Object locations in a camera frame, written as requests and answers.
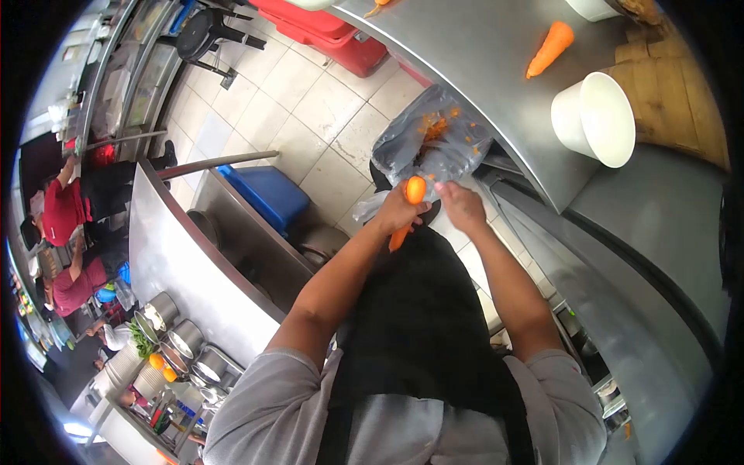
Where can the peeled orange carrot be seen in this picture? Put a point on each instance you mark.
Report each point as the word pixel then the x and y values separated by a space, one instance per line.
pixel 415 189

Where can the person's body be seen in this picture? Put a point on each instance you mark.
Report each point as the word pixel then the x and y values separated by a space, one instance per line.
pixel 407 360

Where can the blue plastic bin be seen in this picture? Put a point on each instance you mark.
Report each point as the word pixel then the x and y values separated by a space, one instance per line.
pixel 267 195

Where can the steel serving counter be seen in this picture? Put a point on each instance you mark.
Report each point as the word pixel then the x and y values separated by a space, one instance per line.
pixel 116 75

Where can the stainless steel sink unit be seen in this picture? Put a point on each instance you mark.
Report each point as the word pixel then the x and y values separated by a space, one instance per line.
pixel 232 244

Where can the black plastic stool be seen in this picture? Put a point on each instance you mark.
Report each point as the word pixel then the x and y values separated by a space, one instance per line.
pixel 203 35

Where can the wooden cutting board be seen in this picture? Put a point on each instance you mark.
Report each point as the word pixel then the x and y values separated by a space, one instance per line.
pixel 674 93

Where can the group of metal pots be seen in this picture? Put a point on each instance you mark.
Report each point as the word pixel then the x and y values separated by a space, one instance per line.
pixel 174 354

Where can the red plastic bin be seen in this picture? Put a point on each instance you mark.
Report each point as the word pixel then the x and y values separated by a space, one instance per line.
pixel 325 32

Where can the person's right fingers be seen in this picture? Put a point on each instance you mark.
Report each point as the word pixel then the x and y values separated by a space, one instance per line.
pixel 446 190

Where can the white paper bowl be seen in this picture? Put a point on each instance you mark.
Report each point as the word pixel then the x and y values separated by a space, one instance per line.
pixel 590 7
pixel 598 119

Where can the person's left fingers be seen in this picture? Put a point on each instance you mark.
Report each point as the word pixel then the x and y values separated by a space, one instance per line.
pixel 418 208

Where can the person's left hand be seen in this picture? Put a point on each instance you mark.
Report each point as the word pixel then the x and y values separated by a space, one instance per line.
pixel 395 212

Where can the small carrot piece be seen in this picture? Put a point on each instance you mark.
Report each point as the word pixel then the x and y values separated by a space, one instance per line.
pixel 376 7

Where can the whole orange carrot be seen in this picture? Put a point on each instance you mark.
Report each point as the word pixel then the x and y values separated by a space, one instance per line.
pixel 549 49

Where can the person's right hand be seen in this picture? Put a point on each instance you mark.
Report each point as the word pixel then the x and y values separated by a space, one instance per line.
pixel 465 209

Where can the clear plastic bag with peels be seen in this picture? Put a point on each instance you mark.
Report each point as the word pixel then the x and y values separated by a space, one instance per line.
pixel 436 145

